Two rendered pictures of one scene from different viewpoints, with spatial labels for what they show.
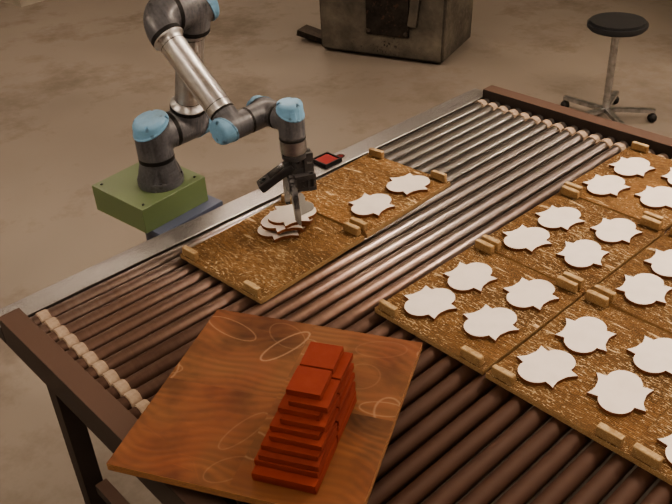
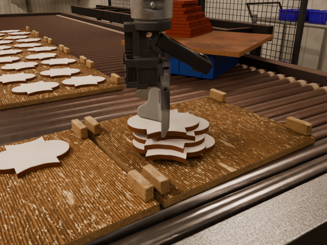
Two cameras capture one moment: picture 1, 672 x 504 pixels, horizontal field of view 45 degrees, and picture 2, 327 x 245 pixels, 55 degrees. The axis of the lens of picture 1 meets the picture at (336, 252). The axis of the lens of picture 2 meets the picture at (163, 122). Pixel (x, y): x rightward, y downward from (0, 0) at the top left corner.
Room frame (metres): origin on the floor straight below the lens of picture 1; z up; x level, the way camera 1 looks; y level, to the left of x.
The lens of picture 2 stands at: (2.65, 0.23, 1.24)
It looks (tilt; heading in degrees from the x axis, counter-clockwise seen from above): 23 degrees down; 190
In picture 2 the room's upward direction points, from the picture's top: straight up
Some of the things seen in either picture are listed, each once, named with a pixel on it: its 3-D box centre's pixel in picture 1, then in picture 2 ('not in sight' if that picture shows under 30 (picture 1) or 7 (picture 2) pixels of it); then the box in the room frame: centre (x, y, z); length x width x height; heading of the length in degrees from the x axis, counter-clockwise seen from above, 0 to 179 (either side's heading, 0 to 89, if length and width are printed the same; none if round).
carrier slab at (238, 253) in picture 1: (273, 246); (194, 133); (1.99, 0.18, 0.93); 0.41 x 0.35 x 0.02; 135
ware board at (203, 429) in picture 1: (276, 401); (201, 39); (1.23, 0.14, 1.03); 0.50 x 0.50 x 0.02; 70
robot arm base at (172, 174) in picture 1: (158, 168); not in sight; (2.37, 0.56, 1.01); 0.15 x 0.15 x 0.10
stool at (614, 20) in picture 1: (606, 71); not in sight; (4.73, -1.73, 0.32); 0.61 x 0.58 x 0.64; 132
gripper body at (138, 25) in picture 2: (297, 170); (148, 54); (2.07, 0.10, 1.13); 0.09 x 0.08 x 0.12; 106
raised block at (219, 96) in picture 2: (252, 288); (217, 95); (1.75, 0.23, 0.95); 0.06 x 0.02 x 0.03; 45
